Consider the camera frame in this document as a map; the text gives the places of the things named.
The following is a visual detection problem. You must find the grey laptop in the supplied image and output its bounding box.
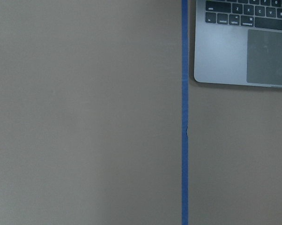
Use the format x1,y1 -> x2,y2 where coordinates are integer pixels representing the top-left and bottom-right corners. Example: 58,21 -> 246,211
193,0 -> 282,88

